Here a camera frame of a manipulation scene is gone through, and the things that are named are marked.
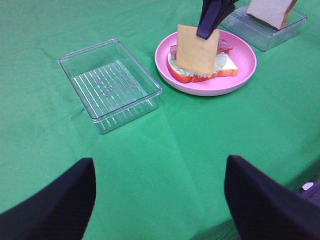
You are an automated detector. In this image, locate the green lettuce leaf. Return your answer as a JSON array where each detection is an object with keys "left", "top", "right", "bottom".
[{"left": 167, "top": 52, "right": 228, "bottom": 78}]

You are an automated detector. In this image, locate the clear right plastic container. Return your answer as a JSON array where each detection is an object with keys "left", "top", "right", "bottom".
[{"left": 220, "top": 6, "right": 308, "bottom": 52}]

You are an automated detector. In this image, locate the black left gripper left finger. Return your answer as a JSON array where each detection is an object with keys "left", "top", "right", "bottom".
[{"left": 0, "top": 158, "right": 96, "bottom": 240}]

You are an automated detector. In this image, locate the yellow cheese slice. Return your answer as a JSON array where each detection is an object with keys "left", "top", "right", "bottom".
[{"left": 176, "top": 24, "right": 220, "bottom": 76}]

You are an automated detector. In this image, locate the clear left plastic container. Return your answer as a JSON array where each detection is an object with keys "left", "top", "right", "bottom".
[{"left": 58, "top": 38, "right": 162, "bottom": 134}]

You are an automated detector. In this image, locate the clear plastic container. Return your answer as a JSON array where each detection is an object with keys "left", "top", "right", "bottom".
[
  {"left": 58, "top": 38, "right": 162, "bottom": 134},
  {"left": 220, "top": 6, "right": 308, "bottom": 52}
]

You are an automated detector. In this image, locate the bacon strip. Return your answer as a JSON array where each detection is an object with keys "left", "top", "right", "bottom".
[{"left": 170, "top": 39, "right": 233, "bottom": 59}]

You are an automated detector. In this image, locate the pink round plate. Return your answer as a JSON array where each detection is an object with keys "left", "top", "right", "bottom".
[{"left": 154, "top": 30, "right": 257, "bottom": 97}]

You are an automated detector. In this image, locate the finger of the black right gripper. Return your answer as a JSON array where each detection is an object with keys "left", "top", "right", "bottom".
[
  {"left": 213, "top": 0, "right": 238, "bottom": 30},
  {"left": 196, "top": 0, "right": 222, "bottom": 40}
]

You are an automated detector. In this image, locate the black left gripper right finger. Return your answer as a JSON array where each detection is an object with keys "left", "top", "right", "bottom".
[{"left": 225, "top": 155, "right": 320, "bottom": 240}]

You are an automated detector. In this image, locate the bread slice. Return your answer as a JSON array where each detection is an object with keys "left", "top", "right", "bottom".
[
  {"left": 166, "top": 52, "right": 239, "bottom": 84},
  {"left": 246, "top": 0, "right": 297, "bottom": 30}
]

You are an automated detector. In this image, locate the green tablecloth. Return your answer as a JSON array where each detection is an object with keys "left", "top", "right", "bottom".
[{"left": 0, "top": 0, "right": 320, "bottom": 240}]

